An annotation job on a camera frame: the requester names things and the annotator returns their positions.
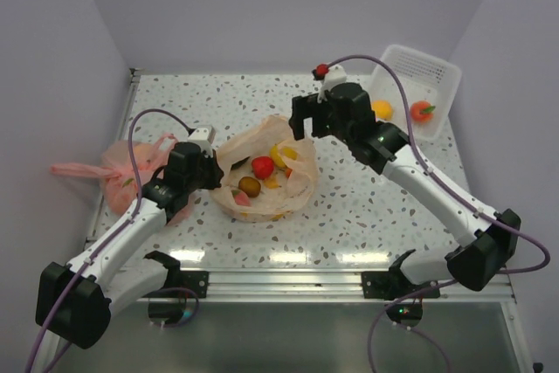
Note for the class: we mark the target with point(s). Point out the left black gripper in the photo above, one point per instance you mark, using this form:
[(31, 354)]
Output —
[(216, 172)]

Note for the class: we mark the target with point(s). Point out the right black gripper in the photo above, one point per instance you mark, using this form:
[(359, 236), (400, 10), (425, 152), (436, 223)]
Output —
[(304, 107)]

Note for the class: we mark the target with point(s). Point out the pink peach fruit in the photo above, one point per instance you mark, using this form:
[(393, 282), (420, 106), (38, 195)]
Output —
[(241, 198)]

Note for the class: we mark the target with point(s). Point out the brown kiwi fruit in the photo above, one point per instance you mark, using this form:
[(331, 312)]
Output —
[(250, 186)]

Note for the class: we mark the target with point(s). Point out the red fruit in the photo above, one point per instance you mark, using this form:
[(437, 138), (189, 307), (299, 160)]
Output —
[(262, 167)]

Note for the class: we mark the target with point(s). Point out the small brown fruit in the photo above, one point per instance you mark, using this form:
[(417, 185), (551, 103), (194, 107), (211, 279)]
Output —
[(383, 110)]

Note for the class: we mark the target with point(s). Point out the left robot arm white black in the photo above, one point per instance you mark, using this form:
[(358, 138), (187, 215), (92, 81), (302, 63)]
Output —
[(77, 301)]

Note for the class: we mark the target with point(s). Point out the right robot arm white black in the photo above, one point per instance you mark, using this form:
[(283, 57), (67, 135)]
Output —
[(484, 238)]

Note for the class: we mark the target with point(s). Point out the pink plastic bag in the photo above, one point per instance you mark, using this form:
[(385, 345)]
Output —
[(115, 173)]

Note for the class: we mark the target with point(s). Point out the yellow fruit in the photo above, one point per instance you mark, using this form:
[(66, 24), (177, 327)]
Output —
[(277, 154)]

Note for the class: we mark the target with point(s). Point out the white plastic basket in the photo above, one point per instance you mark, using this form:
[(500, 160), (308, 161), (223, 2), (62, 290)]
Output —
[(424, 77)]

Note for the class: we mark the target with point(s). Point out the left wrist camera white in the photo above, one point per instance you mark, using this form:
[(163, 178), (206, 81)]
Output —
[(203, 137)]

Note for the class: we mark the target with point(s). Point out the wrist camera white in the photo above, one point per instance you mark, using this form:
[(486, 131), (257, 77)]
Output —
[(329, 76), (203, 137)]

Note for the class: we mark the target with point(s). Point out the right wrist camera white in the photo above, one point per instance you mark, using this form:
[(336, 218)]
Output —
[(329, 76)]

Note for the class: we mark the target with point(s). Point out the aluminium rail front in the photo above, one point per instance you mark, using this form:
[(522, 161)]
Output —
[(287, 285)]

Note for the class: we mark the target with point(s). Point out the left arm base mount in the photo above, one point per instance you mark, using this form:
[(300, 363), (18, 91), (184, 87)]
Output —
[(185, 287)]

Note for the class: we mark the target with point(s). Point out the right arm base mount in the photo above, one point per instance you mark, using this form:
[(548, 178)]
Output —
[(391, 284)]

